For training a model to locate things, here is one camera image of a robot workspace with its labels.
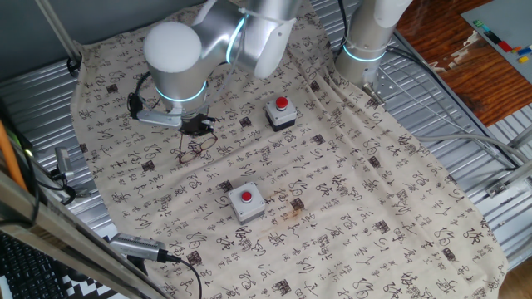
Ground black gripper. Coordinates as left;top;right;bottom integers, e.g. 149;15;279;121
177;112;217;136

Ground brown thin-frame glasses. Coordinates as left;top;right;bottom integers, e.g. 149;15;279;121
177;130;219;164

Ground mushroom red button box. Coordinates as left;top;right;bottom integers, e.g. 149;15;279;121
264;96;298;133

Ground grey box flat red button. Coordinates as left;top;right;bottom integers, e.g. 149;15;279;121
227;181;267;226

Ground black pole clamp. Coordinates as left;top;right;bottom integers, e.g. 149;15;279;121
66;57;83;79

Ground beige calligraphy print tablecloth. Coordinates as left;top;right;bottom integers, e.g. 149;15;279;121
69;0;510;299

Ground grey metal pole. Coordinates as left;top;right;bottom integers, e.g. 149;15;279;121
35;0;83;64

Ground orange tube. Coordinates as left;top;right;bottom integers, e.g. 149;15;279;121
0;120;28;193

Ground black computer mouse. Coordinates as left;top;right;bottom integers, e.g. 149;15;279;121
66;266;91;284

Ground silver base mounting plate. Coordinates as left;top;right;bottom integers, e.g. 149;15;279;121
362;68;398;110

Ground black white checkerboard sheet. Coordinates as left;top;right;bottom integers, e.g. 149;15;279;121
61;272;126;299

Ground black keyboard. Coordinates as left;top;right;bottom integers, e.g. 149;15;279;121
0;232;72;299

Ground brown wooden table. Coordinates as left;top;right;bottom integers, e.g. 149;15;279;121
394;0;532;128

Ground grey flat board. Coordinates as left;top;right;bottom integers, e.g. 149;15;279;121
460;0;532;85

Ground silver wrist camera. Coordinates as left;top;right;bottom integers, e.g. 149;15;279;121
136;108;184;130

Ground silver depth camera with mount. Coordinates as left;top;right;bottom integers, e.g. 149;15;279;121
108;232;170;275

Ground small grey camera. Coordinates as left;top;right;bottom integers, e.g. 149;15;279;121
53;147;76;180

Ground black thin cable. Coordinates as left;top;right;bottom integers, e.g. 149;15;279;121
24;153;79;207

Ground aluminium frame beam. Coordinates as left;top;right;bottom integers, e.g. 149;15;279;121
0;169;168;299

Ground silver base cable connector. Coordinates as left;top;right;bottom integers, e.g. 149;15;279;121
362;81;386;110

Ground black long cable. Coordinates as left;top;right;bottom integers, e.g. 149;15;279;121
386;44;519;169

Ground grey thick cable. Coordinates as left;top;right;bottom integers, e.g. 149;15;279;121
384;81;532;166

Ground aluminium corner bracket rail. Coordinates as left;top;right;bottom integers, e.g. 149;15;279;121
485;159;532;199

